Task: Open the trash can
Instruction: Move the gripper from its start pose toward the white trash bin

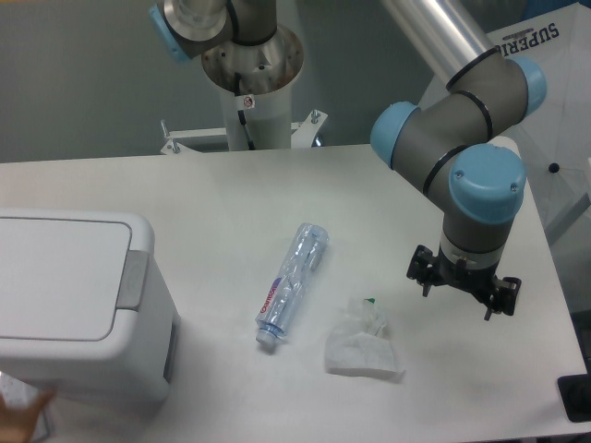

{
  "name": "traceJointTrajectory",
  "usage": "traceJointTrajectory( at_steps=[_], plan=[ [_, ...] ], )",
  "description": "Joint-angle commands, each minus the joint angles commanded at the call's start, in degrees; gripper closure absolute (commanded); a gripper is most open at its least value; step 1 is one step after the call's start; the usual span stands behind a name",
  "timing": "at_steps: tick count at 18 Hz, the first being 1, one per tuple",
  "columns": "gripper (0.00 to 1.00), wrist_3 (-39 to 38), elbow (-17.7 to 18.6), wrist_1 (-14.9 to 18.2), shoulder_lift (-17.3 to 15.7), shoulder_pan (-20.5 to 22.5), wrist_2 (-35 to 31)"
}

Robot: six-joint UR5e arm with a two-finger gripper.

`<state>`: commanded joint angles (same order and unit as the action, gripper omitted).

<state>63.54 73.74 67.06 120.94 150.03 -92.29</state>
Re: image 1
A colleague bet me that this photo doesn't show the crushed clear plastic bottle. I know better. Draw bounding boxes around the crushed clear plastic bottle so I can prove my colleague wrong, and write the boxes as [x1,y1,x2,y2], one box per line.
[255,222,329,353]

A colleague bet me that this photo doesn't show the black pedestal cable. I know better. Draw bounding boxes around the black pedestal cable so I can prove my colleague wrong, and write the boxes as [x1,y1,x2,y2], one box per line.
[234,71,257,151]

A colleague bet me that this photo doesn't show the crumpled white tissue wrapper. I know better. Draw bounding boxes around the crumpled white tissue wrapper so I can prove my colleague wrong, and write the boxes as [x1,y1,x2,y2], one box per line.
[324,298,405,382]

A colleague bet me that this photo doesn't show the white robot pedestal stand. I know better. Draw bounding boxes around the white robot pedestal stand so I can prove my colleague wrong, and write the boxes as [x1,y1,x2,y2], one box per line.
[161,25,328,154]

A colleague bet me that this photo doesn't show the white Superior umbrella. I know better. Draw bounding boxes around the white Superior umbrella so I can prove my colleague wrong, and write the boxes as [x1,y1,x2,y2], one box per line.
[489,1,590,239]

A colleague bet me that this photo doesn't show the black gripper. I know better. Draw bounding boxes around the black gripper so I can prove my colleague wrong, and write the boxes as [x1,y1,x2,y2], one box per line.
[406,245,522,320]

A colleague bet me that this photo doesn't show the black device at table edge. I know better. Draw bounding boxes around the black device at table edge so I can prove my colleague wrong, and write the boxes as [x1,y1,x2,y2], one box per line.
[558,374,591,423]

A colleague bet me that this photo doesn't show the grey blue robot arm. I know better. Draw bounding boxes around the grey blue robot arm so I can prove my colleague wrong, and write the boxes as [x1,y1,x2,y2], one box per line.
[149,1,547,316]

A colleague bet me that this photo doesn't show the person's hand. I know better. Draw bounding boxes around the person's hand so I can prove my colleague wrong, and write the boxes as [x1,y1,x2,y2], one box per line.
[1,391,55,443]

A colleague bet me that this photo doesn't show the white push-lid trash can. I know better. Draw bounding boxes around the white push-lid trash can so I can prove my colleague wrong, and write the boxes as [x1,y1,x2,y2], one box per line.
[1,208,180,403]

